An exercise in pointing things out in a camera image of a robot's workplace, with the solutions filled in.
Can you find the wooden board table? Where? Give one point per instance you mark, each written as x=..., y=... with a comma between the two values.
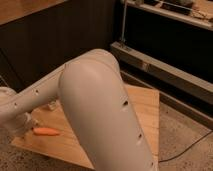
x=65, y=146

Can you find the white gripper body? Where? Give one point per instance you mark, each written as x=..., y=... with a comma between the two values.
x=20, y=125

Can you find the metal shelf rack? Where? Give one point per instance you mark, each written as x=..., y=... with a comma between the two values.
x=170, y=52

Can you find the orange carrot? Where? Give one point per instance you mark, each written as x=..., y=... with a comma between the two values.
x=42, y=131

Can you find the dark wooden cabinet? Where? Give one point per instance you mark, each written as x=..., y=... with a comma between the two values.
x=35, y=45

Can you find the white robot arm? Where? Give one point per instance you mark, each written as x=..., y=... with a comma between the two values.
x=97, y=106

